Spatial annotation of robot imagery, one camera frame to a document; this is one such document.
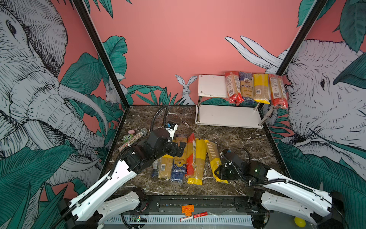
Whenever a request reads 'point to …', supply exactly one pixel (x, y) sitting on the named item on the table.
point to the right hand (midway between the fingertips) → (214, 172)
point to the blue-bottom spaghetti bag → (179, 165)
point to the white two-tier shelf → (215, 86)
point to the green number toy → (127, 137)
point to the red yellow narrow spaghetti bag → (191, 165)
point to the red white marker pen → (194, 216)
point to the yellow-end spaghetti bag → (215, 160)
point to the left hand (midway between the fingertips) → (178, 139)
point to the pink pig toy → (131, 131)
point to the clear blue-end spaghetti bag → (155, 173)
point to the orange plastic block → (188, 210)
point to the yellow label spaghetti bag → (165, 165)
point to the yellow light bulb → (299, 222)
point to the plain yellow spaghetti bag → (200, 148)
